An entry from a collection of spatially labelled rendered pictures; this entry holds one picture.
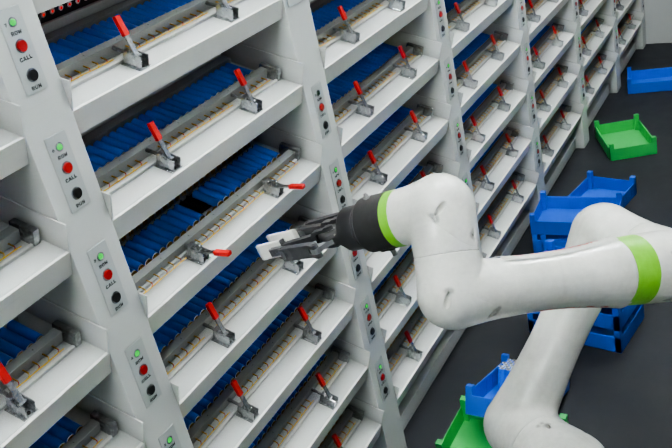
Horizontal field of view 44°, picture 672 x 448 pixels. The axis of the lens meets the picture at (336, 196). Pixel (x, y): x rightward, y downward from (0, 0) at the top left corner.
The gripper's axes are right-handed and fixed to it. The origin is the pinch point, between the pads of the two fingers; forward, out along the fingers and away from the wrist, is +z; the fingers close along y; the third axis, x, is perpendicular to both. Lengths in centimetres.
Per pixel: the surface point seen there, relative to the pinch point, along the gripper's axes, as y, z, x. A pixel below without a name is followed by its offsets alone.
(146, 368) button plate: -26.7, 14.8, -5.6
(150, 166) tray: -6.3, 12.4, 22.5
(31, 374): -41.9, 18.6, 5.4
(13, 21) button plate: -26, -2, 52
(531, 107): 181, 30, -44
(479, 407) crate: 55, 18, -82
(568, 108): 245, 44, -69
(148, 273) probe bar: -15.0, 16.9, 6.3
